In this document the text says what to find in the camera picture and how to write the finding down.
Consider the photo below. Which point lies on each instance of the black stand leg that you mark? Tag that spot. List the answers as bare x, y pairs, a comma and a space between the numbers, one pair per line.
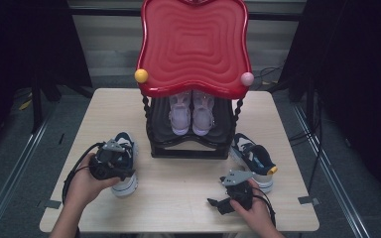
286, 86

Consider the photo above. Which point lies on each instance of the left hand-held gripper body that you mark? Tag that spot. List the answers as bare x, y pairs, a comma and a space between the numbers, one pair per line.
107, 163

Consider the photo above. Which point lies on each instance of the person's left hand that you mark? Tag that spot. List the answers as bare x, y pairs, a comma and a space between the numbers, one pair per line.
82, 188

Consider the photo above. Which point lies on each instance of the black floor tape strip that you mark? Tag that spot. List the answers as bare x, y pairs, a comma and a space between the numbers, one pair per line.
61, 138

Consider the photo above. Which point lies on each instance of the black metal stand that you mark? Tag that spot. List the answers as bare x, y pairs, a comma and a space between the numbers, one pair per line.
37, 105

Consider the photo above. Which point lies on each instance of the grey tape piece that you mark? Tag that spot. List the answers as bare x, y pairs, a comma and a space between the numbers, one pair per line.
308, 200

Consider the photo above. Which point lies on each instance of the dark curtain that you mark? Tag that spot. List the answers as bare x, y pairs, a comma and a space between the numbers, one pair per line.
354, 82
20, 49

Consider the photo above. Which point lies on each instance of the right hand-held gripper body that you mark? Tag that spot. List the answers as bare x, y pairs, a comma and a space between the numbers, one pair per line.
239, 191

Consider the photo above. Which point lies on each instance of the navy and white sneaker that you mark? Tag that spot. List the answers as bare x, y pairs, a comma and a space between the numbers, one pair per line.
254, 158
127, 188

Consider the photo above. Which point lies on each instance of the yellow floor tape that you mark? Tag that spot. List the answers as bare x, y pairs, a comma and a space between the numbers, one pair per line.
25, 104
268, 82

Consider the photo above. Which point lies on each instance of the person's right hand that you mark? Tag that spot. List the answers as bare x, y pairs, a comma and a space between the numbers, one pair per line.
259, 211

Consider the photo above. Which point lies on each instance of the red and black shoe rack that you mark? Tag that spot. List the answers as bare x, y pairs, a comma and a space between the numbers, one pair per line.
195, 43

